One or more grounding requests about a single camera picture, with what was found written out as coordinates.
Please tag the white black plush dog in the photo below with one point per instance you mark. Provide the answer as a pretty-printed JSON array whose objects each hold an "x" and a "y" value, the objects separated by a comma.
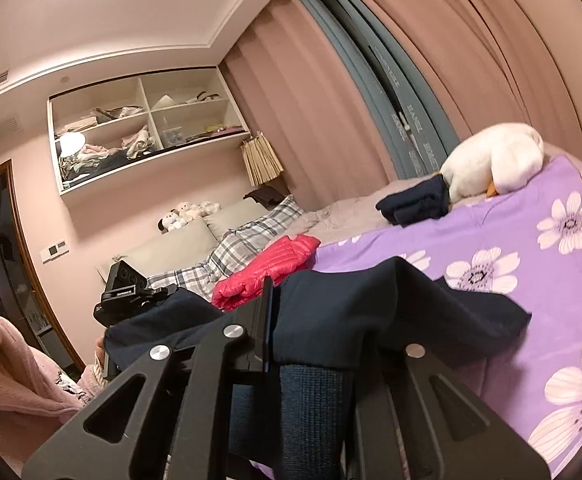
[{"x": 168, "y": 221}]

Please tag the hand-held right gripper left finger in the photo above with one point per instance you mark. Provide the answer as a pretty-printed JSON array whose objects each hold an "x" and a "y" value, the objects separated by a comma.
[{"x": 261, "y": 325}]

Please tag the dark brown cloth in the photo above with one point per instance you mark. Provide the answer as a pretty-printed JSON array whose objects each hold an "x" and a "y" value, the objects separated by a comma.
[{"x": 266, "y": 196}]

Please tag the purple floral blanket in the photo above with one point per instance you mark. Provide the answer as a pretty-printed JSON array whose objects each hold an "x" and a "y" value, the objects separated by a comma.
[{"x": 546, "y": 285}]

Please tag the folded dark navy clothes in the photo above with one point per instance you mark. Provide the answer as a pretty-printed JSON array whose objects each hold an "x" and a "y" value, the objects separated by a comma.
[{"x": 413, "y": 202}]

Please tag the mauve grey bed quilt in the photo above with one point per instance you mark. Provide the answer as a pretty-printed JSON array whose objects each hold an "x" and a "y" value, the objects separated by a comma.
[{"x": 351, "y": 210}]

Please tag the grey plaid pillow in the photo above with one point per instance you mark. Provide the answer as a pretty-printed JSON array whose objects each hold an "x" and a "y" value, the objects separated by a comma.
[{"x": 251, "y": 240}]

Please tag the pile of folded clothes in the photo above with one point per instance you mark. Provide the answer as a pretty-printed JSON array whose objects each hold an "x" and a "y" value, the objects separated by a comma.
[{"x": 91, "y": 160}]

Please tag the white goose plush toy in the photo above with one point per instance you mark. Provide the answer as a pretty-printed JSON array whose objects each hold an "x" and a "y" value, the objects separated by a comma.
[{"x": 491, "y": 155}]

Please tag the grey blue curtain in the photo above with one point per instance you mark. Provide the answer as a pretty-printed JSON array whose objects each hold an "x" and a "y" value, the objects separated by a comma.
[{"x": 396, "y": 100}]

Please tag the person's pink sweater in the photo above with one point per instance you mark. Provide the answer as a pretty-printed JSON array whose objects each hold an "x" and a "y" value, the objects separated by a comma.
[{"x": 16, "y": 395}]

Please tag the white plush bear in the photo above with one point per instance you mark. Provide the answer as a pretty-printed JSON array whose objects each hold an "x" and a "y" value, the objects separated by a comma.
[
  {"x": 187, "y": 211},
  {"x": 210, "y": 207}
]

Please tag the person's left hand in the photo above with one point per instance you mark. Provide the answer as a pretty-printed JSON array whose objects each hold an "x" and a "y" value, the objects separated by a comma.
[{"x": 102, "y": 352}]

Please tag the beige pleated lampshade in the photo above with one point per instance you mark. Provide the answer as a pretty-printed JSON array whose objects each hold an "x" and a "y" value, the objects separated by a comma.
[{"x": 262, "y": 160}]

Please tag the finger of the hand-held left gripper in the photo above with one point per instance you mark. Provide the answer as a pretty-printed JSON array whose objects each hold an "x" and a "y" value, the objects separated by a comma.
[{"x": 158, "y": 294}]

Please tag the pink curtain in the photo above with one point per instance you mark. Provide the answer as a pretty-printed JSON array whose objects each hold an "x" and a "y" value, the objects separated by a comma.
[
  {"x": 311, "y": 110},
  {"x": 471, "y": 50}
]

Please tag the navy blue zip jacket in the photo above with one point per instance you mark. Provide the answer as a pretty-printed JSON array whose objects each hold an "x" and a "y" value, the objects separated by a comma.
[{"x": 346, "y": 310}]

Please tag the white wall shelf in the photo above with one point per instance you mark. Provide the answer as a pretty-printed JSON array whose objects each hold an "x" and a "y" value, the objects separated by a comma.
[{"x": 146, "y": 105}]

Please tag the beige pillow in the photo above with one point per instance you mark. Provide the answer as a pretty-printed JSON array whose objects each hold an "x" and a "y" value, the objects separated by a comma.
[
  {"x": 231, "y": 217},
  {"x": 171, "y": 255}
]

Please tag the red down jacket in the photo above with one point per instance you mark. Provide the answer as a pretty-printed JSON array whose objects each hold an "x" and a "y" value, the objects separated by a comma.
[{"x": 266, "y": 270}]

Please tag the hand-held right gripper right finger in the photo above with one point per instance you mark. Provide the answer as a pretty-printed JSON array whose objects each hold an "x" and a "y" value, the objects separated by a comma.
[{"x": 406, "y": 385}]

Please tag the clear plastic storage box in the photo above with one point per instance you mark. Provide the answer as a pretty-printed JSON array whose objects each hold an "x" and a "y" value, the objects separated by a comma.
[{"x": 173, "y": 135}]

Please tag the wooden door frame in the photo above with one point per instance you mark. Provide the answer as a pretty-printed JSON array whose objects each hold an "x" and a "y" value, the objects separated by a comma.
[{"x": 36, "y": 270}]

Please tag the white wall switch panel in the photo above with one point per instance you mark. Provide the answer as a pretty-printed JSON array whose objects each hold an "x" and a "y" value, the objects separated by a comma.
[{"x": 54, "y": 250}]

